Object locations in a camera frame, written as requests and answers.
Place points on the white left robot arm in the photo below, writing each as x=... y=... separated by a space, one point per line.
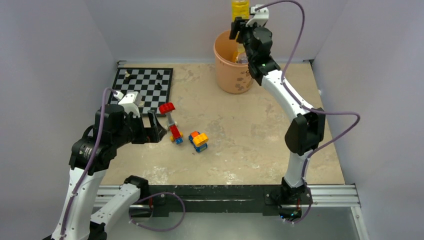
x=115 y=125

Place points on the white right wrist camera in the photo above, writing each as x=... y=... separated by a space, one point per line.
x=259 y=16

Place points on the yellow juice bottle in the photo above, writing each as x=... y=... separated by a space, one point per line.
x=240 y=8

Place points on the black chess piece upper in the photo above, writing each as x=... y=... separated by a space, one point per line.
x=159 y=76

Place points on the red grey toy block crane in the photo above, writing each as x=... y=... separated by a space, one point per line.
x=167 y=109

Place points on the black chess piece lower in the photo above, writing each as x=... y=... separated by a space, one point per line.
x=158 y=86

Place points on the blue orange toy block car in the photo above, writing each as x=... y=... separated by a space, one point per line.
x=199 y=141

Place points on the peach plastic bin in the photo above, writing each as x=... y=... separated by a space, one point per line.
x=231 y=77

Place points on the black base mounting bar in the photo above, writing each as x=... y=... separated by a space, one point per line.
x=265 y=199

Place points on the black chess piece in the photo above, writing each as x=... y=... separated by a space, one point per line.
x=159 y=76
x=158 y=86

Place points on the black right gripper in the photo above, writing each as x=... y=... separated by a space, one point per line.
x=243 y=28

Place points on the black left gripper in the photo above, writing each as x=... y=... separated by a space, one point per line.
x=156 y=130

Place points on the orange tea bottle navy label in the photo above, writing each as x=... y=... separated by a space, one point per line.
x=240 y=56

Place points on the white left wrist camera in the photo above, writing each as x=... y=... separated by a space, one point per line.
x=130 y=102

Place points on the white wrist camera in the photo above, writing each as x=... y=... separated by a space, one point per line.
x=259 y=16
x=130 y=102

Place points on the black white chessboard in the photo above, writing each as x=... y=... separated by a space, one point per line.
x=144 y=80

